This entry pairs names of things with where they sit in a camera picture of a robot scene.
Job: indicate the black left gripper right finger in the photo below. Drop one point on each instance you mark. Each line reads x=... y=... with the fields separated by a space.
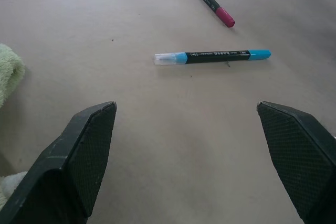
x=296 y=161

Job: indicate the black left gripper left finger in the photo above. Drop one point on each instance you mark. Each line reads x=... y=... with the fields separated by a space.
x=65 y=171

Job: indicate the blue marker pen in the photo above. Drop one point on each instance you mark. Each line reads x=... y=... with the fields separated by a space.
x=212 y=57

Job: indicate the light green towel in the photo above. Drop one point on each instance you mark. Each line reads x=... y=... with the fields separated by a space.
x=8 y=74

